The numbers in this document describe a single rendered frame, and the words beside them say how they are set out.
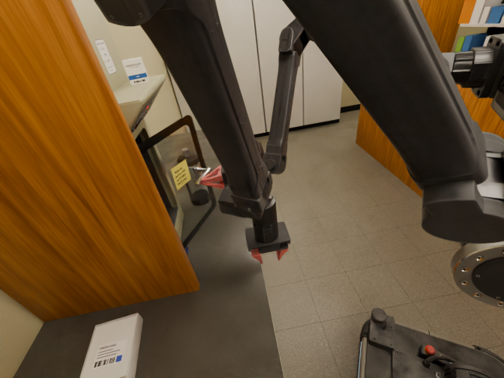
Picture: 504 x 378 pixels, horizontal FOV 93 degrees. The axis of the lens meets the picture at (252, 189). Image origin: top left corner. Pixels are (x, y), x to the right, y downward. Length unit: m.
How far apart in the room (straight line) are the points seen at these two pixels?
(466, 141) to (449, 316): 1.80
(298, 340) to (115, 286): 1.20
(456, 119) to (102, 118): 0.50
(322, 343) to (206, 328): 1.07
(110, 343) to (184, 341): 0.19
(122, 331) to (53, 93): 0.60
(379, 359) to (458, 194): 1.28
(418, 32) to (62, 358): 0.97
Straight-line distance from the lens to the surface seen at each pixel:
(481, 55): 0.79
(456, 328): 2.00
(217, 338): 0.76
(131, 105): 0.59
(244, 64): 3.70
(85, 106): 0.53
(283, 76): 0.82
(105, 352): 0.83
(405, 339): 1.58
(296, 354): 1.71
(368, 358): 1.50
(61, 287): 0.90
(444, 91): 0.23
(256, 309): 0.77
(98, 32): 0.83
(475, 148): 0.28
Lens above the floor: 1.62
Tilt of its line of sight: 35 degrees down
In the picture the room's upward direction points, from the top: 10 degrees counter-clockwise
